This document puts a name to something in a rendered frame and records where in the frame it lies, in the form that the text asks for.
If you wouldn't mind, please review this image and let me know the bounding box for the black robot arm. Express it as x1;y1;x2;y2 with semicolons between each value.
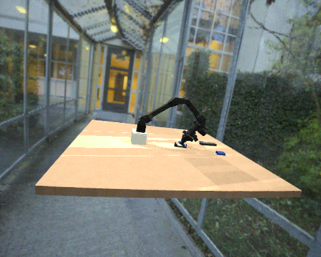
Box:
136;96;208;136

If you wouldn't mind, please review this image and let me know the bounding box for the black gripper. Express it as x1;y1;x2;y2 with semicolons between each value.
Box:
181;127;196;145

